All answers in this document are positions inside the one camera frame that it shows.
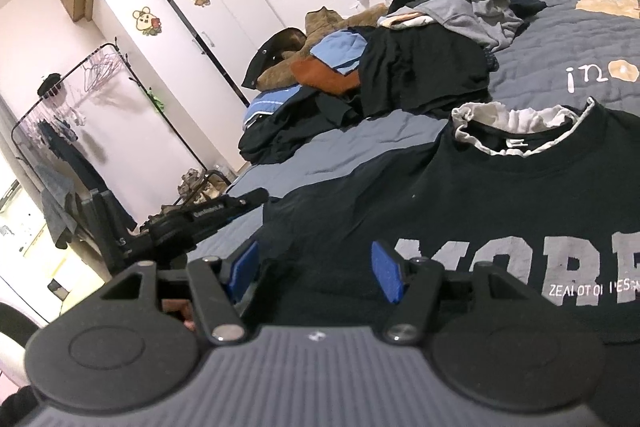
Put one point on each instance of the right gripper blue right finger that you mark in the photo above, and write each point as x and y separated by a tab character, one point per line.
412	287

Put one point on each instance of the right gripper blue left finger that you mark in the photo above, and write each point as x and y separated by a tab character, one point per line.
217	286

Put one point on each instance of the black printed t-shirt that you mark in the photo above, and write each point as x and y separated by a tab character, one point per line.
550	195

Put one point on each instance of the black clothes rack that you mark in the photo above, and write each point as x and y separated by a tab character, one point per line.
98	127

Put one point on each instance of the shoes on floor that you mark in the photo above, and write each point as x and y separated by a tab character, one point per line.
196	187

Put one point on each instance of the blue striped dark garment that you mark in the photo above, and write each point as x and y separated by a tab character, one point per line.
308	113

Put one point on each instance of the black garment in pile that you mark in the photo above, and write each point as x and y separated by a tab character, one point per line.
426	70

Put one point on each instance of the rust orange garment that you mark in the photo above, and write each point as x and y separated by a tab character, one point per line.
313	73

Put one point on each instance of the white wardrobe with stickers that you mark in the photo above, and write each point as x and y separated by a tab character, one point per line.
193	56

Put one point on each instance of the black round chair back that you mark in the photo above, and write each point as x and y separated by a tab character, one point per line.
272	53

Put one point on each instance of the light blue garment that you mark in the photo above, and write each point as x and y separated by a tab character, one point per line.
340	51

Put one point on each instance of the brown plush coat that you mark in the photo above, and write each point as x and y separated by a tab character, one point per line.
318	24

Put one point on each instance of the grey sweatshirt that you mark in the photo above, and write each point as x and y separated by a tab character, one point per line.
490	23

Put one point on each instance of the grey quilted bedspread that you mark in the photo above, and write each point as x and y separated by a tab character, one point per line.
571	52

